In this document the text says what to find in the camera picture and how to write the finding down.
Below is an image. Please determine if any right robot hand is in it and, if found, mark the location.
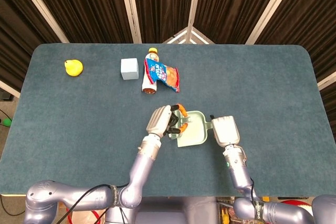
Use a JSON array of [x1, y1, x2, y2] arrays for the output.
[[209, 114, 241, 148]]

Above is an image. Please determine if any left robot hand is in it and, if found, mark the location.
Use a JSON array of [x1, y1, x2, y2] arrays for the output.
[[145, 103, 190, 141]]

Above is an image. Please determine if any green plastic dustpan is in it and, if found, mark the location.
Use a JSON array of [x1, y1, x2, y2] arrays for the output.
[[176, 110, 214, 148]]

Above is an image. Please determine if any white bottle with yellow cap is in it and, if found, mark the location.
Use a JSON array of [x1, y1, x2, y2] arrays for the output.
[[142, 47, 160, 95]]

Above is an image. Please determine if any blue red snack bag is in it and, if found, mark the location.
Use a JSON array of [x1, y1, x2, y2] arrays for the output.
[[143, 58, 181, 93]]

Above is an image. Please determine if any light blue cube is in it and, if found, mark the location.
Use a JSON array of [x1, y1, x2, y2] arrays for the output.
[[120, 58, 139, 81]]

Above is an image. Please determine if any blue felt table mat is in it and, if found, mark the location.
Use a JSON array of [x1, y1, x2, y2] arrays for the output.
[[0, 43, 336, 198]]

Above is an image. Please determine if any grey robot torso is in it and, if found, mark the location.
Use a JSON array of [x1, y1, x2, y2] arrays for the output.
[[104, 196, 218, 224]]

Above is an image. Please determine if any yellow pear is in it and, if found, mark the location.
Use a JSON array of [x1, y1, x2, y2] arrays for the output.
[[64, 59, 84, 77]]

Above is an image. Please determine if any red ball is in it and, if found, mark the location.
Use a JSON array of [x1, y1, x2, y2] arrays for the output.
[[279, 199, 313, 208]]

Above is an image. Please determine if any brown curtain panel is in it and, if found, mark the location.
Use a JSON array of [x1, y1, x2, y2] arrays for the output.
[[25, 0, 134, 44], [0, 0, 65, 92], [193, 0, 287, 45], [131, 0, 197, 44], [256, 0, 336, 120]]

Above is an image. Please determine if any red white bag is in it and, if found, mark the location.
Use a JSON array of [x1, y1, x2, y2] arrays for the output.
[[67, 208, 106, 224]]

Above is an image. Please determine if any black box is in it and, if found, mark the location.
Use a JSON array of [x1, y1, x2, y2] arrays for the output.
[[0, 90, 14, 101]]

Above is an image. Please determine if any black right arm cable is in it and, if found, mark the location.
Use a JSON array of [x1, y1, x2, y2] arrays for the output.
[[249, 178, 260, 204]]

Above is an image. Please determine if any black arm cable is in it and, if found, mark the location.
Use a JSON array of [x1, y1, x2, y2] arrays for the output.
[[59, 183, 131, 224], [249, 178, 260, 204]]

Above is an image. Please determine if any white partition foot frame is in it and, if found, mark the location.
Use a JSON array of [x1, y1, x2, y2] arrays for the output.
[[162, 26, 216, 45]]

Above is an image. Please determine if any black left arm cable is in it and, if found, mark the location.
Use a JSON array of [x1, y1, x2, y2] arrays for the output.
[[59, 183, 131, 224]]

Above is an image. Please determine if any black torso cable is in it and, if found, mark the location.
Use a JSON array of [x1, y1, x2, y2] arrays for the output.
[[104, 206, 126, 224]]

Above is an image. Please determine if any white partition base rail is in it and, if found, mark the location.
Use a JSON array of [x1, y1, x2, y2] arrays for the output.
[[317, 71, 336, 90], [0, 80, 21, 98]]

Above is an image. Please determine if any black floor cable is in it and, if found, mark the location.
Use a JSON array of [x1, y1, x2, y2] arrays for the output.
[[0, 195, 27, 216]]

